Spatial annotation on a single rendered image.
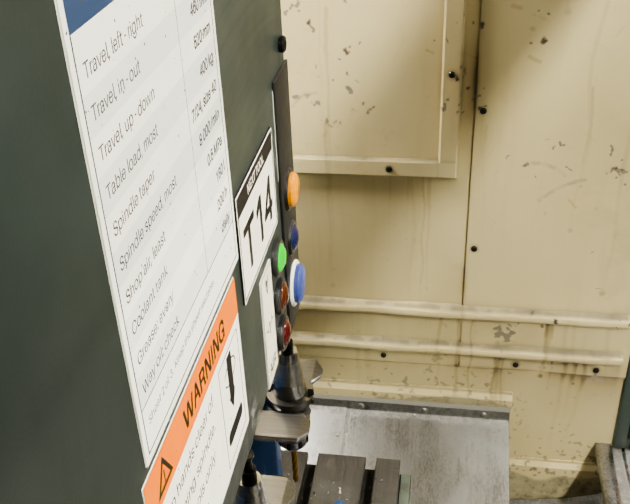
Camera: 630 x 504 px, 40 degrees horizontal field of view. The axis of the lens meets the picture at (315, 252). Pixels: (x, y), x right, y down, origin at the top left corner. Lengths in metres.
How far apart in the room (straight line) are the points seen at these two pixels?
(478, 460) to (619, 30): 0.79
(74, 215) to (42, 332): 0.04
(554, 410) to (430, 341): 0.27
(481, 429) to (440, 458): 0.10
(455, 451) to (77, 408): 1.38
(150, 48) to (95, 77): 0.05
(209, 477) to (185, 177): 0.16
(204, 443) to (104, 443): 0.13
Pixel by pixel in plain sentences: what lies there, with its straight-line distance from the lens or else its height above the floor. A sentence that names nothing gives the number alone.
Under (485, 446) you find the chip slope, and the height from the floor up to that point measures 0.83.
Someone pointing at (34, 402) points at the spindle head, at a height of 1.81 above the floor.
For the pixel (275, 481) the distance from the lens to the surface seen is 1.05.
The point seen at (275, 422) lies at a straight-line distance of 1.12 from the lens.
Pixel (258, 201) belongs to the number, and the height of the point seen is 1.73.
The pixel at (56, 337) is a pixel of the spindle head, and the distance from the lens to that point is 0.27.
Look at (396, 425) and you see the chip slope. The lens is 1.66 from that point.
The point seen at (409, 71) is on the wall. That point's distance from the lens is 1.32.
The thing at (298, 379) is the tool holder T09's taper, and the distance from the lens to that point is 1.12.
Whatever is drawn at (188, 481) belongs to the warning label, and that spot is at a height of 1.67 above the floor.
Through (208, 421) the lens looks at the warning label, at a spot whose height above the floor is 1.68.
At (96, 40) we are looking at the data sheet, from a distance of 0.29.
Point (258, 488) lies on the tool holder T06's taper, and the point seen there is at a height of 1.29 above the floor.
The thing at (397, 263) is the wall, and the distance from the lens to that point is 1.48.
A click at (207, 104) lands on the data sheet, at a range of 0.42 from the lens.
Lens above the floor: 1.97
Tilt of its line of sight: 32 degrees down
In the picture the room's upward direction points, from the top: 3 degrees counter-clockwise
